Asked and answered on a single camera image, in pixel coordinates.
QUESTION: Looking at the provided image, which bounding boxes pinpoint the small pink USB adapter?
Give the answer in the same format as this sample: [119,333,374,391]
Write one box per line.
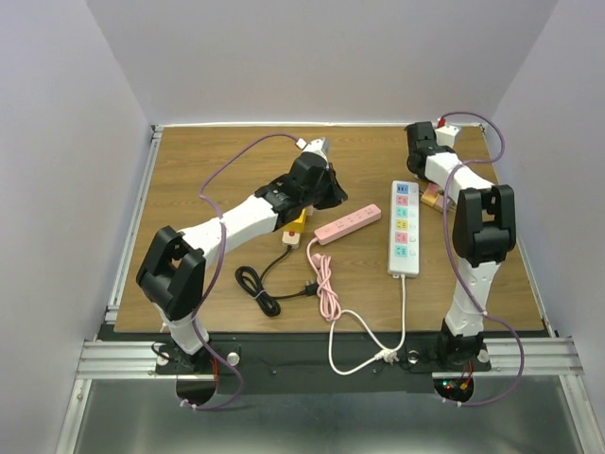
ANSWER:
[422,184,442,199]

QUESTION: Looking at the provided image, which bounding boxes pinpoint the small yellow plug adapter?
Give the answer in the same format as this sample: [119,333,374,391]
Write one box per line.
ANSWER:
[421,197,443,213]

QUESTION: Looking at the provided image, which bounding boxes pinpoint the white power strip pastel sockets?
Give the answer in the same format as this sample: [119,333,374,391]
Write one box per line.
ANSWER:
[388,181,420,277]

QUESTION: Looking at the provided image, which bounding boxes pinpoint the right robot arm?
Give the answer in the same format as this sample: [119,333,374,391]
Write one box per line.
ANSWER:
[406,121,516,369]

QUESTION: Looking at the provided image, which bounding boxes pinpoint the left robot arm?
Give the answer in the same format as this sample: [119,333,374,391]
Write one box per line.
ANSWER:
[136,149,348,373]

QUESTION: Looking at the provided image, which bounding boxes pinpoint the yellow cube socket adapter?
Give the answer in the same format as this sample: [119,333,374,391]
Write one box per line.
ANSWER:
[285,209,307,234]

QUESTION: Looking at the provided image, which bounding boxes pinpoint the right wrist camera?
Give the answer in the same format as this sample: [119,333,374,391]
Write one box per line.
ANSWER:
[435,122,461,148]

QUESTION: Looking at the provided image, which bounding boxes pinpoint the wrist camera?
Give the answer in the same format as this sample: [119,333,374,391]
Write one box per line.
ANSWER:
[435,122,461,148]
[295,137,330,161]

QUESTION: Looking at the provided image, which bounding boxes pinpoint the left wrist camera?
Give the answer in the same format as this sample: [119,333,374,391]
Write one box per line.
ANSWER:
[295,137,330,161]

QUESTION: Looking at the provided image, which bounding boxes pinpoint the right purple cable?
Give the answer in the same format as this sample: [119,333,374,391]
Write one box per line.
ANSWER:
[437,112,526,408]

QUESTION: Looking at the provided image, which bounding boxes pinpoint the purple cable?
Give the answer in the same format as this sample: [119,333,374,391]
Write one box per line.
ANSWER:
[437,112,526,408]
[177,132,303,412]

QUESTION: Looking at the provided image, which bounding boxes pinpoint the pink power cable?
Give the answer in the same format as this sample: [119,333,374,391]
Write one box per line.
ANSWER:
[305,238,342,323]

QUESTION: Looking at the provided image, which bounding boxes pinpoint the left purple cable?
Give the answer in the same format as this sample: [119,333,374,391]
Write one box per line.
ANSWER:
[177,132,303,412]

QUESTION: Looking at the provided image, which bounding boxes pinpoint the black power cable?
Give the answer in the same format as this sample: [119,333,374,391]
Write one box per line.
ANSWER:
[234,246,319,318]

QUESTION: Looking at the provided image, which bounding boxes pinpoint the aluminium left rail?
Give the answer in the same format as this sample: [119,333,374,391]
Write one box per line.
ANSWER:
[103,125,164,324]

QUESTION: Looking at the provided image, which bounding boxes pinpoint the aluminium rail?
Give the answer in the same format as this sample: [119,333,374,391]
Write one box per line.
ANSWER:
[103,125,164,324]
[76,338,584,381]

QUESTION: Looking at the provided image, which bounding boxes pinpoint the white power cable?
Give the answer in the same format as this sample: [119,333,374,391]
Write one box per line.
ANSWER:
[326,276,408,376]

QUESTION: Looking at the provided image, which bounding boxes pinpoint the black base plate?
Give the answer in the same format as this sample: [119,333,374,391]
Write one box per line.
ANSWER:
[97,333,491,403]

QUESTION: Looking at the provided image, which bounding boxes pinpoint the aluminium front rail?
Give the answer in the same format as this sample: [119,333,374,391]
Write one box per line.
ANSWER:
[76,338,584,381]

